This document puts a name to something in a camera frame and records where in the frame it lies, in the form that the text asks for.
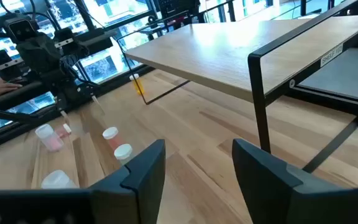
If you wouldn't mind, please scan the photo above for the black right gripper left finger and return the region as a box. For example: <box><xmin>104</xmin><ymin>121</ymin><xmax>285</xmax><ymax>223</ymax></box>
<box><xmin>88</xmin><ymin>139</ymin><xmax>167</xmax><ymax>224</ymax></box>

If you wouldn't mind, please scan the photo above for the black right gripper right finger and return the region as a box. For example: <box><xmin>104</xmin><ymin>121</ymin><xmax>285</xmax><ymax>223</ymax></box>
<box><xmin>232</xmin><ymin>138</ymin><xmax>354</xmax><ymax>224</ymax></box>

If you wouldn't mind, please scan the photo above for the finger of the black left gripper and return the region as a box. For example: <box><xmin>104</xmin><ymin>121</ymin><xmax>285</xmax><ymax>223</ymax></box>
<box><xmin>39</xmin><ymin>34</ymin><xmax>62</xmax><ymax>75</ymax></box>
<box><xmin>17</xmin><ymin>39</ymin><xmax>42</xmax><ymax>75</ymax></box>

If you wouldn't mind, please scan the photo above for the green medicine bottle white cap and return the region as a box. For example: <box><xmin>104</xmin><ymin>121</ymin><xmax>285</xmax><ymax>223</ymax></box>
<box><xmin>113</xmin><ymin>143</ymin><xmax>135</xmax><ymax>166</ymax></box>

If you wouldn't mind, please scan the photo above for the pink medicine bottle white cap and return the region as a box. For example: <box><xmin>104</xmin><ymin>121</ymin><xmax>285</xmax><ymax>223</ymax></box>
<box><xmin>102</xmin><ymin>126</ymin><xmax>124</xmax><ymax>152</ymax></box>
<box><xmin>54</xmin><ymin>123</ymin><xmax>73</xmax><ymax>139</ymax></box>

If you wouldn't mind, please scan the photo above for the clear medicine bottle white cap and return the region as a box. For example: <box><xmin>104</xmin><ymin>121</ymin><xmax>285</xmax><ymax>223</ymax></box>
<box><xmin>40</xmin><ymin>169</ymin><xmax>79</xmax><ymax>190</ymax></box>

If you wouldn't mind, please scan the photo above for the wide clear bottle white cap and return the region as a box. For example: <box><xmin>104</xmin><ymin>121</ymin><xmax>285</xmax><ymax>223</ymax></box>
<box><xmin>34</xmin><ymin>123</ymin><xmax>65</xmax><ymax>152</ymax></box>

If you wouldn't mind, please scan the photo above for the orange medicine bottle white cap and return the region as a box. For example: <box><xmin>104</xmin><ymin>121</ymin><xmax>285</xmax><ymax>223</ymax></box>
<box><xmin>129</xmin><ymin>73</ymin><xmax>145</xmax><ymax>96</ymax></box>

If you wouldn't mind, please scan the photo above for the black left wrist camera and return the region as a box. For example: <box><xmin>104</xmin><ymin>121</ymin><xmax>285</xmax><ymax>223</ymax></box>
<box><xmin>3</xmin><ymin>14</ymin><xmax>39</xmax><ymax>43</ymax></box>

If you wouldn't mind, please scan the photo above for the black aluminium table frame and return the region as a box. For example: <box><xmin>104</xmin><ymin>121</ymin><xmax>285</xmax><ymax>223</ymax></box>
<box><xmin>0</xmin><ymin>63</ymin><xmax>358</xmax><ymax>149</ymax></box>

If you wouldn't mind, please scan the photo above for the wooden shelf black metal frame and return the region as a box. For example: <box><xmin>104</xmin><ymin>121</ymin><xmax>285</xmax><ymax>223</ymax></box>
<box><xmin>116</xmin><ymin>0</ymin><xmax>358</xmax><ymax>174</ymax></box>

